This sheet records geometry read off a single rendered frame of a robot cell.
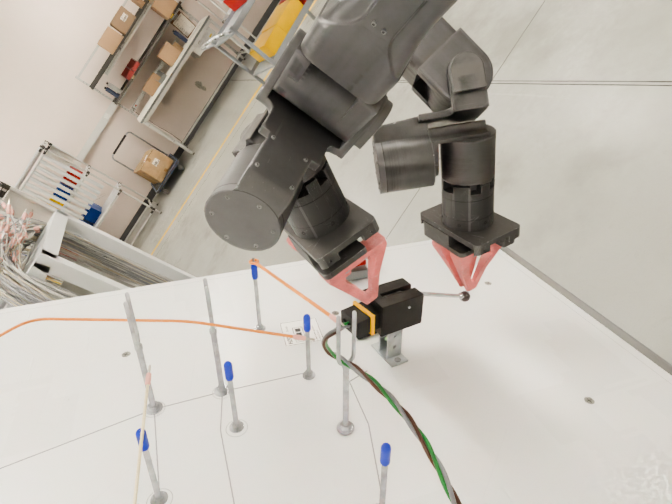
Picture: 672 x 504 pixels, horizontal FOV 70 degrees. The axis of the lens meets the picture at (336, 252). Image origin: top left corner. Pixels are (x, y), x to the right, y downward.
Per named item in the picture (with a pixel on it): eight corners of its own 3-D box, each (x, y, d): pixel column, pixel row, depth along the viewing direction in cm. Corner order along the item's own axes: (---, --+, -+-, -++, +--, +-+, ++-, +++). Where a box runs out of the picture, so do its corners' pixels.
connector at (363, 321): (389, 323, 54) (390, 308, 53) (355, 339, 51) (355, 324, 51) (372, 310, 56) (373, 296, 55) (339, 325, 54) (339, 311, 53)
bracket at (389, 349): (408, 361, 57) (411, 327, 55) (391, 368, 56) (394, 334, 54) (386, 340, 61) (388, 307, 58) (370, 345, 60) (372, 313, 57)
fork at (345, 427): (349, 418, 49) (351, 305, 43) (358, 430, 48) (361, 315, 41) (332, 425, 49) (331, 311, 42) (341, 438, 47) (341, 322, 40)
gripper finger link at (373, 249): (356, 332, 47) (318, 266, 41) (323, 296, 52) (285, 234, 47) (410, 291, 48) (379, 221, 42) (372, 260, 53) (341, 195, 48)
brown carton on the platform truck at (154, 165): (165, 163, 765) (145, 151, 747) (175, 160, 720) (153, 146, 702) (153, 185, 757) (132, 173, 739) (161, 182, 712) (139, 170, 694)
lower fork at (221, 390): (213, 386, 53) (195, 278, 47) (229, 383, 54) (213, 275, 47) (215, 399, 52) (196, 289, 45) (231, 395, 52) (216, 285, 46)
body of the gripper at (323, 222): (326, 275, 42) (288, 211, 37) (281, 231, 50) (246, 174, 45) (383, 233, 43) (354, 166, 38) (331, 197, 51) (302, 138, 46)
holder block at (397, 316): (421, 323, 55) (424, 294, 54) (381, 337, 53) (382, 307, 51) (400, 304, 59) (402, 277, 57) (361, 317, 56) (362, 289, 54)
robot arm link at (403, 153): (483, 46, 46) (462, 78, 54) (364, 66, 46) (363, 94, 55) (501, 170, 46) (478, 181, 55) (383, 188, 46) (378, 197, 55)
